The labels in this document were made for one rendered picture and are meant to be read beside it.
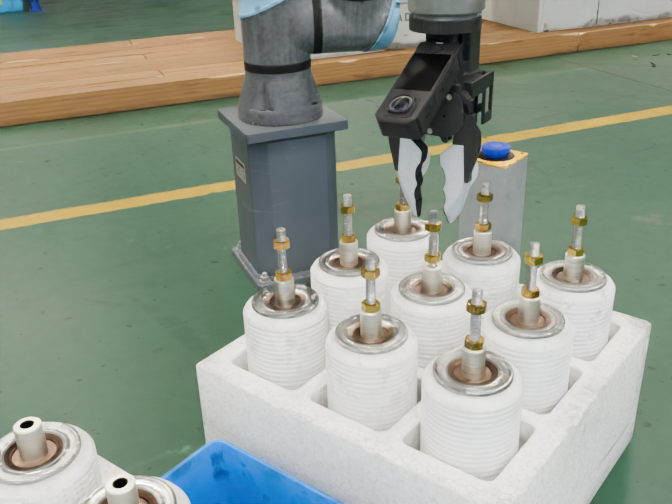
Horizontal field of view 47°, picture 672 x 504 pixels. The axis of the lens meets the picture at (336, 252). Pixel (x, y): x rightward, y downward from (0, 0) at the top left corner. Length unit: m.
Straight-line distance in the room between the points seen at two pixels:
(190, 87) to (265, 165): 1.43
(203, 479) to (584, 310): 0.46
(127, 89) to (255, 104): 1.39
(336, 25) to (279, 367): 0.66
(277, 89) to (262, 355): 0.59
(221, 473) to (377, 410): 0.21
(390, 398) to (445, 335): 0.11
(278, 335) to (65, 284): 0.78
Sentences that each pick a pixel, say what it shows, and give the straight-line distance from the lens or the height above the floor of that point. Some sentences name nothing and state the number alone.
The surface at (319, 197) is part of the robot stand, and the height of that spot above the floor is 0.16.
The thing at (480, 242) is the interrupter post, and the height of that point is 0.27.
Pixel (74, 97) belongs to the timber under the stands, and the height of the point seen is 0.07.
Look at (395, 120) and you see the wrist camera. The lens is 0.71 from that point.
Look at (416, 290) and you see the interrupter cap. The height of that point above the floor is 0.25.
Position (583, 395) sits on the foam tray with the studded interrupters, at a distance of 0.86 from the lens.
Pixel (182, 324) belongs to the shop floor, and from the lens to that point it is 1.34.
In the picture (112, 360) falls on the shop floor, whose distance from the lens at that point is 1.28.
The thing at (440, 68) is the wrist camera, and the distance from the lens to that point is 0.75.
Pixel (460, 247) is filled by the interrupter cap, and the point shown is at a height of 0.25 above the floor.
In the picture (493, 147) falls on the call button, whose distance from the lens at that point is 1.10.
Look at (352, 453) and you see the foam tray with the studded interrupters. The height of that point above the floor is 0.16.
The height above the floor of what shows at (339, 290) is 0.24.
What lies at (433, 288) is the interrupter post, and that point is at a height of 0.26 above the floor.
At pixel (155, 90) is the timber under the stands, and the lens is 2.71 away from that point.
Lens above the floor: 0.67
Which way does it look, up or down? 26 degrees down
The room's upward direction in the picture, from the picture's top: 2 degrees counter-clockwise
